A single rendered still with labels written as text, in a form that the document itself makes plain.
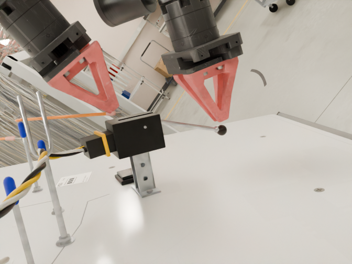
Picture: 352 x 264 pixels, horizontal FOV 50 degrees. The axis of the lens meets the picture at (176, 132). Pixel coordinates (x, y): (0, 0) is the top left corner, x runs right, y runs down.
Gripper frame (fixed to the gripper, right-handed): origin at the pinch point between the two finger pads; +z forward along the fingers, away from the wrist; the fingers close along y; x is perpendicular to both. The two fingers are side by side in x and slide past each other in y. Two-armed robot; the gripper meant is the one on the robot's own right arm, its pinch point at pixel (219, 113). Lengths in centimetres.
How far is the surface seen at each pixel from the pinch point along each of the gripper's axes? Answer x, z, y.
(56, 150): -20, 10, -68
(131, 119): -11.1, -4.1, 1.3
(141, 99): 194, 122, -789
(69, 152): -18.7, -3.2, 0.7
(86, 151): -17.0, -2.8, 1.3
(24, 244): -24.7, -0.7, 12.9
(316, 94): 145, 61, -157
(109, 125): -13.6, -4.2, 0.3
